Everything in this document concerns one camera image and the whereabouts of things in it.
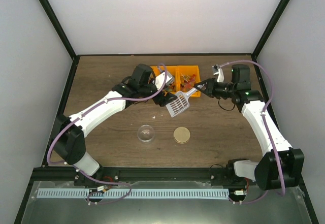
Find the clear glass jar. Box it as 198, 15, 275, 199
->
137, 124, 155, 143

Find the white slotted plastic scoop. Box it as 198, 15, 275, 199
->
166, 88, 198, 118

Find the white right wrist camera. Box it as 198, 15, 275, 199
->
212, 65, 224, 82

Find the orange bin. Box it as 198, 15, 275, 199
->
151, 66, 180, 94
175, 65, 201, 92
151, 66, 160, 76

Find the gold round jar lid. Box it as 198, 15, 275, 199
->
173, 127, 190, 144

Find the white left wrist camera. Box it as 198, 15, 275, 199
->
154, 72, 175, 90

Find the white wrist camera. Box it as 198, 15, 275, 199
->
154, 72, 175, 90
212, 65, 224, 82

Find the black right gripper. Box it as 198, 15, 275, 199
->
194, 78, 237, 100

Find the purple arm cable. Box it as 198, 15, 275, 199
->
220, 60, 286, 206
46, 62, 168, 207

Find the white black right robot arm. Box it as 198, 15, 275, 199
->
194, 64, 304, 192

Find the light blue slotted cable duct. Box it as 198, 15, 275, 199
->
37, 188, 229, 200

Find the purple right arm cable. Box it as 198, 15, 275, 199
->
220, 60, 286, 206

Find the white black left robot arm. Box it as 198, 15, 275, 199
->
47, 64, 176, 185

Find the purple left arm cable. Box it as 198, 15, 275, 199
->
46, 62, 168, 207

